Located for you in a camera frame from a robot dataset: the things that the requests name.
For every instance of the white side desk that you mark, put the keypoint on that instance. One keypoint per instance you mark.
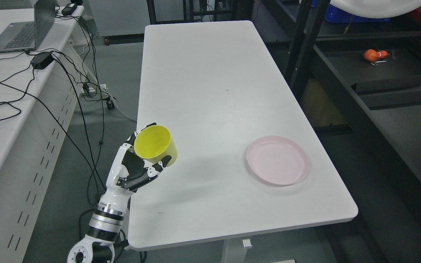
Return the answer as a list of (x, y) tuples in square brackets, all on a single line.
[(36, 107)]

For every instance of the grey laptop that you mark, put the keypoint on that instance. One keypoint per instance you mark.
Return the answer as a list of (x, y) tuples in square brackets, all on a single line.
[(28, 36)]

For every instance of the white power strip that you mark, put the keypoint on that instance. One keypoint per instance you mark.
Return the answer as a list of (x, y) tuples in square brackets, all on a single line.
[(92, 90)]

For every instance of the yellow plastic cup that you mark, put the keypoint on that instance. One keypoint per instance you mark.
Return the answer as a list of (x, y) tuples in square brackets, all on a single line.
[(154, 143)]

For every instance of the black charger on desk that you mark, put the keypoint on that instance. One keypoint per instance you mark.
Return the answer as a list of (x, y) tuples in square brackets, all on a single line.
[(69, 9)]

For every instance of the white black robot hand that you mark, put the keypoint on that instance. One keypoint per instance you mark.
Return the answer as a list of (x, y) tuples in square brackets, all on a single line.
[(129, 172)]

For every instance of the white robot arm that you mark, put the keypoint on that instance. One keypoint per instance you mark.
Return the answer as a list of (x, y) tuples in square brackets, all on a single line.
[(98, 244)]

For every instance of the black power adapter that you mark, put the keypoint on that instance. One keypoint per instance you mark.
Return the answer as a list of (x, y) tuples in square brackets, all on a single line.
[(42, 60)]

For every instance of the blue plastic crate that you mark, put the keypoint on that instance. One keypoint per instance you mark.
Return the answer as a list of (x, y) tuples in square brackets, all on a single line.
[(336, 15)]

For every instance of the orange toy on shelf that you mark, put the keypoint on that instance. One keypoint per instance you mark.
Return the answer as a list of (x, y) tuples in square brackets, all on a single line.
[(374, 55)]

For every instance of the white folding table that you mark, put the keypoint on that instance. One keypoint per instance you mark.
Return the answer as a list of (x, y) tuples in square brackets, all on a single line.
[(215, 86)]

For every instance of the pink plastic plate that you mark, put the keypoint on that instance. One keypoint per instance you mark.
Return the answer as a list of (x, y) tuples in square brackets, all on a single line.
[(277, 160)]

